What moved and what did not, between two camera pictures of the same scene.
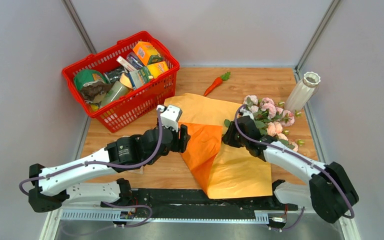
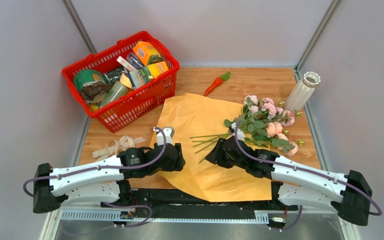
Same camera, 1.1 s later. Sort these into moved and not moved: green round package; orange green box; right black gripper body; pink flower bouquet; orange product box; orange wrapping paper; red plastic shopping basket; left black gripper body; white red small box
Moved: orange wrapping paper; left black gripper body; right black gripper body
Not moved: white red small box; green round package; pink flower bouquet; red plastic shopping basket; orange green box; orange product box
